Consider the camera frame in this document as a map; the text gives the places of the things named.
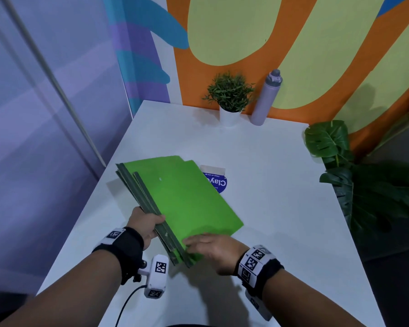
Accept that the person's right hand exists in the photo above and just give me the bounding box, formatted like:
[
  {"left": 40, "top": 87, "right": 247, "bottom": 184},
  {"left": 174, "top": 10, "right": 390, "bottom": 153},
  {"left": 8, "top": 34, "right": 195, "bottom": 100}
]
[{"left": 183, "top": 233, "right": 250, "bottom": 276}]

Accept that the person's left hand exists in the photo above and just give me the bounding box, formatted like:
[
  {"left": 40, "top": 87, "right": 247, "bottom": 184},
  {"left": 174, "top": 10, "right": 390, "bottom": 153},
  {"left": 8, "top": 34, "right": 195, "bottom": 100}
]
[{"left": 126, "top": 207, "right": 166, "bottom": 251}]

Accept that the green file folder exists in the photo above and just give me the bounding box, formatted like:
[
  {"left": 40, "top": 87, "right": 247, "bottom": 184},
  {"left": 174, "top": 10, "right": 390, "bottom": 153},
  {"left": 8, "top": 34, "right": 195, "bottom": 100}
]
[
  {"left": 132, "top": 160, "right": 244, "bottom": 269},
  {"left": 115, "top": 155, "right": 185, "bottom": 264}
]

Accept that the person's right forearm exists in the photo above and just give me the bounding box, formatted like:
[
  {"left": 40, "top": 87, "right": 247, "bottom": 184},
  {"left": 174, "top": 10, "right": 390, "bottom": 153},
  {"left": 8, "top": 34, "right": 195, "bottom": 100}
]
[{"left": 262, "top": 269, "right": 367, "bottom": 327}]

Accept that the person's left forearm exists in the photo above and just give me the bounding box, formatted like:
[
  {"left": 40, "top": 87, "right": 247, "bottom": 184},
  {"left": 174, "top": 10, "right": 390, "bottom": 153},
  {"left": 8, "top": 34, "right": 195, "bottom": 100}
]
[{"left": 0, "top": 250, "right": 123, "bottom": 327}]

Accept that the black left wrist band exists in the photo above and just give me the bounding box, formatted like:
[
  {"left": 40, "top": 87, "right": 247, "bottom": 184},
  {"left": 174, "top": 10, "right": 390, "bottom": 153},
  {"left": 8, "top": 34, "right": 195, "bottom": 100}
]
[{"left": 92, "top": 227, "right": 146, "bottom": 286}]

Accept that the black wrist band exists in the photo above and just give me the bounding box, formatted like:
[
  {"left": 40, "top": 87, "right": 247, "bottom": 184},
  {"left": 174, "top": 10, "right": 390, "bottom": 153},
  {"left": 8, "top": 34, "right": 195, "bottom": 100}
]
[
  {"left": 234, "top": 245, "right": 285, "bottom": 299},
  {"left": 92, "top": 227, "right": 146, "bottom": 286}
]

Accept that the blue and white sticker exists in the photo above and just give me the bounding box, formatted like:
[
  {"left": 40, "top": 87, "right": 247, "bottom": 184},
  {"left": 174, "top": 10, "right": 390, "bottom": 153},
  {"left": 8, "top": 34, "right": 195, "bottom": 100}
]
[{"left": 199, "top": 165, "right": 228, "bottom": 194}]

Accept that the black right wrist band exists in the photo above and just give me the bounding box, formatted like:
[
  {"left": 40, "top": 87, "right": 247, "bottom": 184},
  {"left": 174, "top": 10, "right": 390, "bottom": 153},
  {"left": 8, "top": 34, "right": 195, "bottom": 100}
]
[{"left": 234, "top": 245, "right": 285, "bottom": 299}]

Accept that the small plant in white pot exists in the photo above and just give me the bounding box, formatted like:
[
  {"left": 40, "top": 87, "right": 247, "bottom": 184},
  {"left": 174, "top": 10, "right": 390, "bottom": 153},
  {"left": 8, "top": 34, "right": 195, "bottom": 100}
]
[{"left": 202, "top": 72, "right": 256, "bottom": 128}]

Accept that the lilac water bottle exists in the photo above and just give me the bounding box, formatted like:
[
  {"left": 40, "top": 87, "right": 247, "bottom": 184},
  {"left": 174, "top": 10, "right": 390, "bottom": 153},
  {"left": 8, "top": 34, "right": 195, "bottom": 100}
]
[{"left": 250, "top": 69, "right": 283, "bottom": 126}]

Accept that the thin white pole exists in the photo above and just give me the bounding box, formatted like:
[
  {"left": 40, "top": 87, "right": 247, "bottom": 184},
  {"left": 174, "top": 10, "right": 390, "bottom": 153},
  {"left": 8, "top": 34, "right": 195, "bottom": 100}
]
[{"left": 0, "top": 0, "right": 107, "bottom": 168}]

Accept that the large monstera plant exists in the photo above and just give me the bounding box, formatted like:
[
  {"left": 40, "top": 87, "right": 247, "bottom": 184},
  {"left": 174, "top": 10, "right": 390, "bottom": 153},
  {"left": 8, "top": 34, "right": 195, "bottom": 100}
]
[{"left": 304, "top": 120, "right": 409, "bottom": 242}]

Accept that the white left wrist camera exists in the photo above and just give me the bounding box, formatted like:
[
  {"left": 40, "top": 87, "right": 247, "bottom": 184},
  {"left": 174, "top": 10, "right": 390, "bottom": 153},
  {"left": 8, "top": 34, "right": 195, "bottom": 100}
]
[{"left": 138, "top": 254, "right": 170, "bottom": 299}]

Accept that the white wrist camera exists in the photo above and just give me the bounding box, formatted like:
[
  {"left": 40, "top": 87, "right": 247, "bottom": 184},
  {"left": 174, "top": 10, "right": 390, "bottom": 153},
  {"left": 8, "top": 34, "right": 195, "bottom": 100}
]
[
  {"left": 138, "top": 254, "right": 170, "bottom": 299},
  {"left": 244, "top": 290, "right": 273, "bottom": 322}
]

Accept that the black camera cable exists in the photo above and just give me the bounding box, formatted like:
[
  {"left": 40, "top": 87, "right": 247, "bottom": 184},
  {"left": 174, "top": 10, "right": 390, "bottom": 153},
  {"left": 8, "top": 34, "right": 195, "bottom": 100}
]
[{"left": 115, "top": 285, "right": 148, "bottom": 327}]

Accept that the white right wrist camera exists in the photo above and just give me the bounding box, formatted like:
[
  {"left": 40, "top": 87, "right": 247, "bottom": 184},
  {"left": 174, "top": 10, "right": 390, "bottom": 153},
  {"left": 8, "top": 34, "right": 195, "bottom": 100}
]
[{"left": 244, "top": 290, "right": 273, "bottom": 322}]

